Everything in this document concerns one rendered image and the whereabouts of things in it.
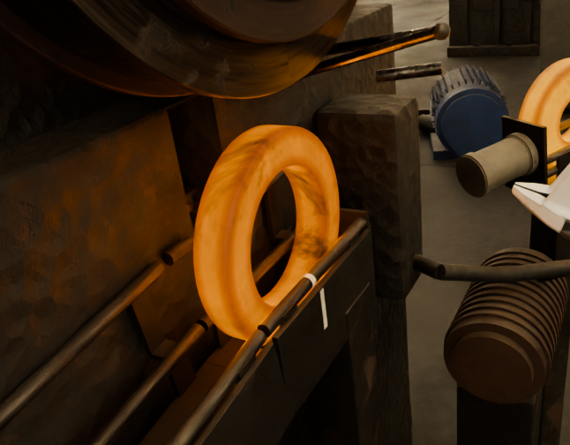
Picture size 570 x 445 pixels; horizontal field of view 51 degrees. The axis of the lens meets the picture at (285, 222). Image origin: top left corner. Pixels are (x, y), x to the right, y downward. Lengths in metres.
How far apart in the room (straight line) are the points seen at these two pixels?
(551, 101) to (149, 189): 0.56
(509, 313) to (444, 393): 0.69
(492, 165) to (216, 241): 0.47
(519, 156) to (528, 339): 0.23
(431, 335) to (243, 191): 1.23
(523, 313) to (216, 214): 0.47
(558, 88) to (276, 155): 0.49
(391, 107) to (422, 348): 1.01
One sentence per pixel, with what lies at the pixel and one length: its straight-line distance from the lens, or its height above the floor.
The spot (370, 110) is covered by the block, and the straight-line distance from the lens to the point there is 0.67.
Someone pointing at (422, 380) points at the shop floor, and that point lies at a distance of 1.50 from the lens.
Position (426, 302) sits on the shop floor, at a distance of 1.75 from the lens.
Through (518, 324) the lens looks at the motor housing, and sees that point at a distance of 0.79.
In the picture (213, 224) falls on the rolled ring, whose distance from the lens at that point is 0.44.
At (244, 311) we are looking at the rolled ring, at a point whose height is 0.73.
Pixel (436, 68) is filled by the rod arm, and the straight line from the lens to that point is 0.50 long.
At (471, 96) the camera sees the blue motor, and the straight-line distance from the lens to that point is 2.53.
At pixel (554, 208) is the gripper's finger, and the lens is 0.55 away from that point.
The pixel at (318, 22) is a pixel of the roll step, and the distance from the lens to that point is 0.46.
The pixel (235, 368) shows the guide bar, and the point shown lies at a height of 0.71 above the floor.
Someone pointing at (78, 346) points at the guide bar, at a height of 0.75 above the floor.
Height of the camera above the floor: 0.98
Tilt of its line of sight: 26 degrees down
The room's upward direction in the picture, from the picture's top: 8 degrees counter-clockwise
